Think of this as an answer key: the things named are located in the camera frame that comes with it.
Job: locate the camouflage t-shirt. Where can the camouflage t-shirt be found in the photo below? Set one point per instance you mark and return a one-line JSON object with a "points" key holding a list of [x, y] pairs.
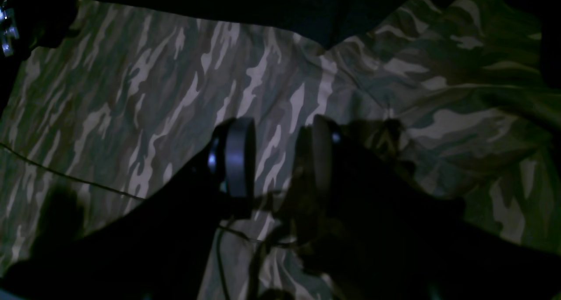
{"points": [[115, 111]]}

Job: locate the black table cloth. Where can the black table cloth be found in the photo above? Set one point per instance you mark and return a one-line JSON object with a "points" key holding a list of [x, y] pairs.
{"points": [[327, 22]]}

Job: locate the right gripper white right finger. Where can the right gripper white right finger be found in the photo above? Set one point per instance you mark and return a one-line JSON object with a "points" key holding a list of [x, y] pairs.
{"points": [[361, 219]]}

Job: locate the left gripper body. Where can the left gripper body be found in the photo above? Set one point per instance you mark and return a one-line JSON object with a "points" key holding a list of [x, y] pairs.
{"points": [[28, 24]]}

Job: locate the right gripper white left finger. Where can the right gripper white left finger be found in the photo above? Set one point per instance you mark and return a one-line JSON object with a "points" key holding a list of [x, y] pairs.
{"points": [[159, 250]]}

